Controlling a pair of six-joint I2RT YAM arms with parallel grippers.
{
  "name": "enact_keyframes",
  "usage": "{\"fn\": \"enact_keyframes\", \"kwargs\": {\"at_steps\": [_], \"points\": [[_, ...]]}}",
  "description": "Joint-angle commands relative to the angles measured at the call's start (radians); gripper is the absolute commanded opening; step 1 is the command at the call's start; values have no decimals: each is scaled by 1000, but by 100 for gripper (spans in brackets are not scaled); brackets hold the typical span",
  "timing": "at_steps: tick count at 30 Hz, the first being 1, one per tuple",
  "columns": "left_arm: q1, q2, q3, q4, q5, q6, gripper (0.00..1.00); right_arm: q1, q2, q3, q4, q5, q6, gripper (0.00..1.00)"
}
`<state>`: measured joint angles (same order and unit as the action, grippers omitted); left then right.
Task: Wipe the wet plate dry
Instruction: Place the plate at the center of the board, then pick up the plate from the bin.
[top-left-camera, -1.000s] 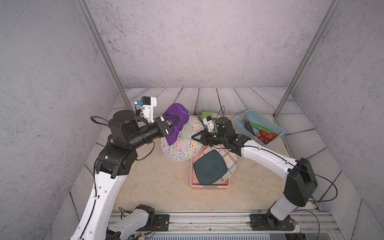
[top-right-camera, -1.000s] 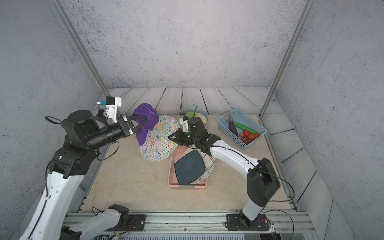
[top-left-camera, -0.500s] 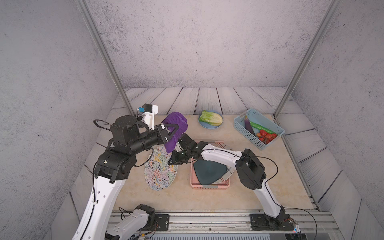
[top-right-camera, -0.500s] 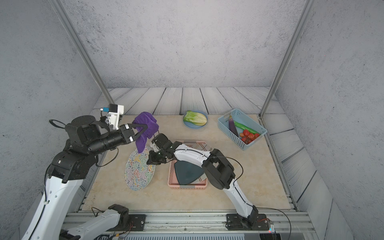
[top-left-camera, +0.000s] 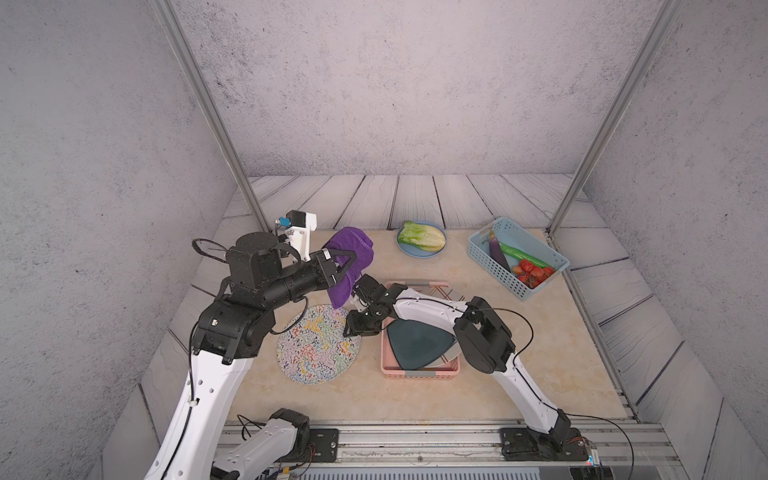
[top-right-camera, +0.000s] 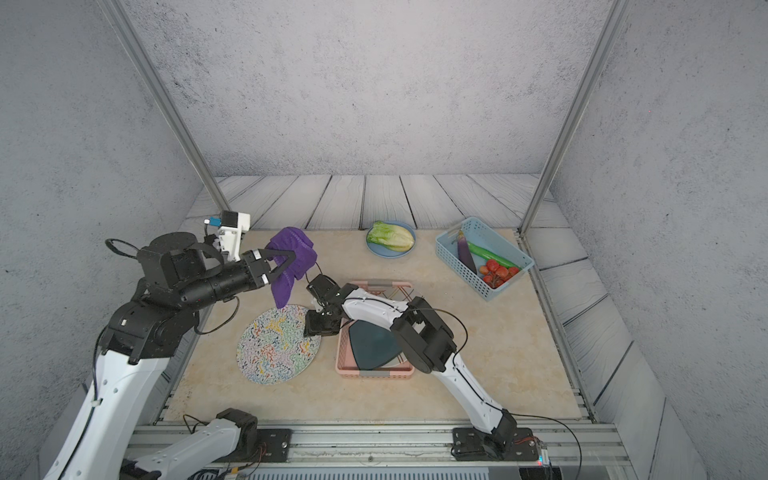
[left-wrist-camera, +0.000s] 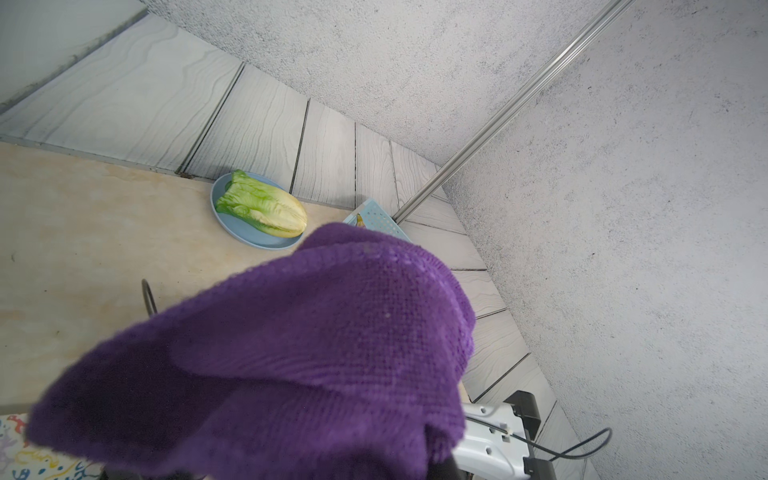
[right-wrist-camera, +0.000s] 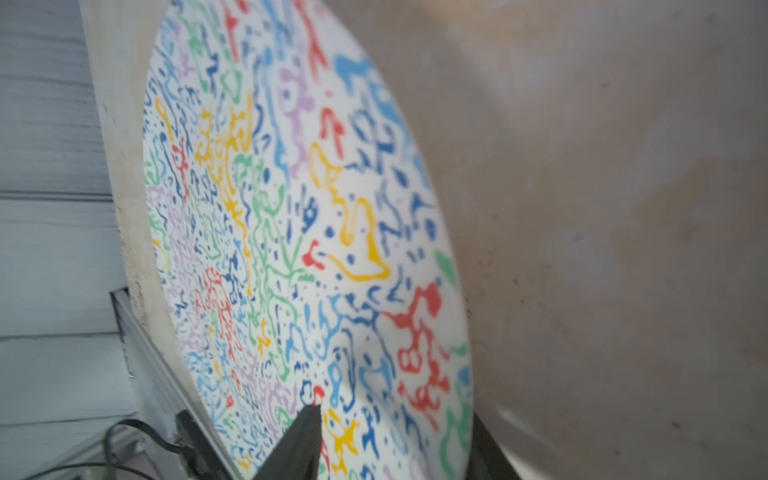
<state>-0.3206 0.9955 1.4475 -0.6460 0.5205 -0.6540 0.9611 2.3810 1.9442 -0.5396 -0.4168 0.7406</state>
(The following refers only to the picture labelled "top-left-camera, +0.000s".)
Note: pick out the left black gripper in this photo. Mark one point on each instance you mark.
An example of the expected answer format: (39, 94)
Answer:
(320, 264)

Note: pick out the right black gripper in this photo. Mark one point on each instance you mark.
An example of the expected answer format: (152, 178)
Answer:
(350, 331)

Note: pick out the purple cloth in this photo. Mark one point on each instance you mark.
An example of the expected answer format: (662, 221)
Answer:
(355, 240)

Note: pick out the colourful speckled round plate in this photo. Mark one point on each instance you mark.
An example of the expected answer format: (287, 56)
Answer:
(315, 351)

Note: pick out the dark teal square plate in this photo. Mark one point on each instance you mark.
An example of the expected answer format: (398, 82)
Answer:
(417, 345)

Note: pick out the plaid striped round plate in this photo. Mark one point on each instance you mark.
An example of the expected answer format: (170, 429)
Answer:
(447, 294)

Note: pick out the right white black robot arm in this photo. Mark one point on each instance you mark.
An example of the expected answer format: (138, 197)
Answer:
(485, 342)

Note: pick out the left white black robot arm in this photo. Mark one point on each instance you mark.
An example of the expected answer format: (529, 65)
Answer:
(266, 273)

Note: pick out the small blue plate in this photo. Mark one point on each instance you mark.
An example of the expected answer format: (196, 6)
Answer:
(414, 252)

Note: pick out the pink plastic tray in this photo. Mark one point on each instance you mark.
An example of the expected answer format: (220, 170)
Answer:
(391, 369)

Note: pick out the green lettuce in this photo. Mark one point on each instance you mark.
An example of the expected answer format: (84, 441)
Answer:
(422, 236)

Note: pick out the purple eggplant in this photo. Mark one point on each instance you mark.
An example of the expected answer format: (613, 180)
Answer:
(496, 252)

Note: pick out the green cucumber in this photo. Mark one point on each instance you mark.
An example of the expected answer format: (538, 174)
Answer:
(519, 255)

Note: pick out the light blue plastic basket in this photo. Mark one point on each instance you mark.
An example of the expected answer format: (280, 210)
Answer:
(511, 234)

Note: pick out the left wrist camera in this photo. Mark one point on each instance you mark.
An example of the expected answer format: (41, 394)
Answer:
(297, 226)

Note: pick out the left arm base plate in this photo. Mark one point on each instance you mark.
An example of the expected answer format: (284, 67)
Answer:
(313, 445)

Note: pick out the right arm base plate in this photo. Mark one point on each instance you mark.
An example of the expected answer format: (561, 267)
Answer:
(526, 445)

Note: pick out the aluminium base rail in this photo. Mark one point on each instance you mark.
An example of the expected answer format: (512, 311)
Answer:
(473, 450)

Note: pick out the left metal frame pole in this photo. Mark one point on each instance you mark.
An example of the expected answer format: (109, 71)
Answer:
(182, 50)

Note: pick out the metal frame pole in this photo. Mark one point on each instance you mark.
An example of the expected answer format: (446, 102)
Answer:
(660, 28)
(182, 50)

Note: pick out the right metal frame pole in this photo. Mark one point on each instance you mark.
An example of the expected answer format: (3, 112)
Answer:
(660, 28)

